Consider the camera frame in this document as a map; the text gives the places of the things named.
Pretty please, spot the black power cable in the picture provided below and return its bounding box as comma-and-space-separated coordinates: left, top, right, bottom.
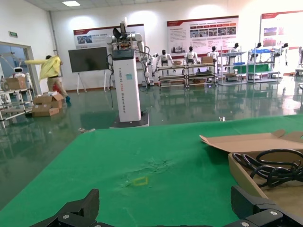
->
232, 148, 303, 188

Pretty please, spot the small white round-headed robot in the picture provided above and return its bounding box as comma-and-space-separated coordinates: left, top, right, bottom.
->
11, 66, 27, 79

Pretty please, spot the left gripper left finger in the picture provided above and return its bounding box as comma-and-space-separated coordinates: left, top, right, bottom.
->
28, 188, 105, 227

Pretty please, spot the blue doorway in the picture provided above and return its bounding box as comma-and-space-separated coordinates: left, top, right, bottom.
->
0, 41, 34, 82

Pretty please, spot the cardboard box with torn rim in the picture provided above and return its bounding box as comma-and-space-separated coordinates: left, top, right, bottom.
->
199, 129, 303, 227

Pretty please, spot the cardboard box on rack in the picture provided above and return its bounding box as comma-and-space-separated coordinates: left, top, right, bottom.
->
5, 76, 27, 90

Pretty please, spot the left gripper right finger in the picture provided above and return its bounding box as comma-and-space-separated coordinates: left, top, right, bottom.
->
227, 185, 303, 227

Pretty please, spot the wide red-headed wall poster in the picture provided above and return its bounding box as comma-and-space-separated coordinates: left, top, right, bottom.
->
166, 15, 240, 57

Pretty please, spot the green table cloth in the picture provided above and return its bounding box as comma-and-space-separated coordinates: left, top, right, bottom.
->
0, 114, 303, 227

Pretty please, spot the tall pipe shelf rack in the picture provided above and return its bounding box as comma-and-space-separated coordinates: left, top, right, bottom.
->
217, 50, 249, 86
247, 48, 284, 84

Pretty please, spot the low pipe shelf rack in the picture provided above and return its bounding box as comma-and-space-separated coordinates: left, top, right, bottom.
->
187, 61, 218, 86
157, 64, 188, 88

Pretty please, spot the white humanoid robot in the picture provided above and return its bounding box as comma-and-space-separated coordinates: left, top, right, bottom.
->
152, 49, 173, 76
206, 45, 221, 60
252, 42, 264, 60
278, 43, 290, 67
226, 42, 240, 67
184, 46, 202, 65

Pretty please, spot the yellow-green ring mark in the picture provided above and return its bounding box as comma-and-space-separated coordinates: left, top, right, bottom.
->
132, 175, 149, 187

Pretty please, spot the person in yellow jacket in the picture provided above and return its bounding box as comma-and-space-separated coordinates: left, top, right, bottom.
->
24, 54, 72, 107

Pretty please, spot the open cardboard floor box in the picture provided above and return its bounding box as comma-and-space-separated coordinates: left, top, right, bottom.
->
33, 91, 65, 110

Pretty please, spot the white pipe rack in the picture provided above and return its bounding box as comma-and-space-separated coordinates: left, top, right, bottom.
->
0, 85, 34, 128

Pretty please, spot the black monitor on stand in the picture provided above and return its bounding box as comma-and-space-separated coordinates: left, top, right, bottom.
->
68, 46, 108, 95

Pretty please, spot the closed cardboard floor box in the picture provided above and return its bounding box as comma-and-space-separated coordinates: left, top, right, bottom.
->
31, 104, 60, 118

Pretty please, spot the narrow red-headed wall poster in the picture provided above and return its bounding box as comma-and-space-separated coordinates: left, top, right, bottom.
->
260, 10, 303, 48

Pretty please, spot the white pedestal robot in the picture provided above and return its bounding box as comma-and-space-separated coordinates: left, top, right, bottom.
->
106, 17, 152, 129

